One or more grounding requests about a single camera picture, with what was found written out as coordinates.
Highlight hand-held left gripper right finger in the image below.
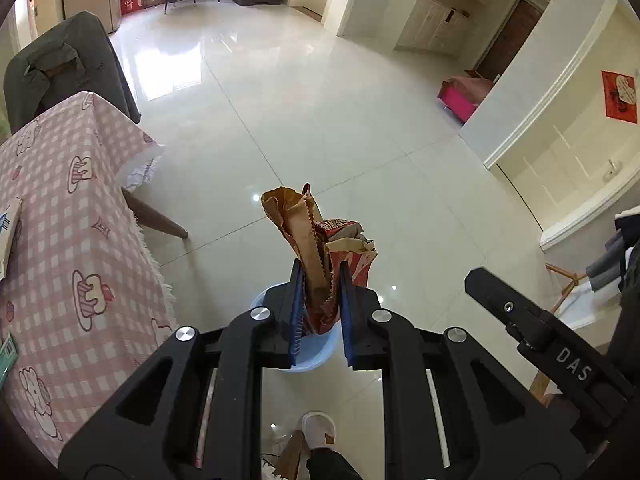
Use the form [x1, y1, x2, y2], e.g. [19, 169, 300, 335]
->
[339, 261, 588, 480]

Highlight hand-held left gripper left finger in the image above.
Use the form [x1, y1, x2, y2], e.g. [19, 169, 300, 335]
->
[57, 259, 306, 480]

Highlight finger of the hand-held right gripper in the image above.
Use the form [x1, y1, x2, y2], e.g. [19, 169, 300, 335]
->
[464, 267, 557, 347]

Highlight light blue plastic bucket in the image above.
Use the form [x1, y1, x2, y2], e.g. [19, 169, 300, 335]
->
[248, 284, 346, 373]

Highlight brown red paper bag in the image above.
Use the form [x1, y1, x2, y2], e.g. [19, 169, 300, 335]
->
[260, 183, 377, 336]

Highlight blue white carton box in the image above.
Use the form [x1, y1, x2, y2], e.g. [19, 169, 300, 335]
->
[0, 197, 24, 279]

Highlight wooden drying rack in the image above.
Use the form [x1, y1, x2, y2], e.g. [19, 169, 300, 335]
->
[530, 262, 588, 396]

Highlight person's white slipper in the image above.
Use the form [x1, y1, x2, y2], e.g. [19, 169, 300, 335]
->
[299, 411, 337, 453]

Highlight hanging clothes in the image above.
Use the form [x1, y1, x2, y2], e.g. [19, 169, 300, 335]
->
[585, 212, 640, 293]

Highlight person's dark trouser leg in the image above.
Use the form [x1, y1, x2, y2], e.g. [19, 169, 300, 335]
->
[306, 447, 363, 480]

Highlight wooden table leg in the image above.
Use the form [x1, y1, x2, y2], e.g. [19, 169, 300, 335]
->
[121, 187, 190, 240]

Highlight pink storage box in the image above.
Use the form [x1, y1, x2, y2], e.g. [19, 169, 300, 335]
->
[438, 76, 493, 123]

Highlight pink checked tablecloth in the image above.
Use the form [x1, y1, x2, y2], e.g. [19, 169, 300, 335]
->
[0, 91, 178, 466]

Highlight brown door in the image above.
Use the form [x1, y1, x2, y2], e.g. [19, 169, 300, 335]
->
[475, 0, 543, 81]

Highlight white cupboard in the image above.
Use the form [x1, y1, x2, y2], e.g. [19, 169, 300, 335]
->
[395, 0, 471, 56]

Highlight chair with grey jacket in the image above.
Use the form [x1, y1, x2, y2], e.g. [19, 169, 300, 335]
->
[4, 11, 142, 133]

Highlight red wall decoration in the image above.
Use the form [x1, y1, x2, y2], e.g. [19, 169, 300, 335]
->
[600, 70, 640, 125]

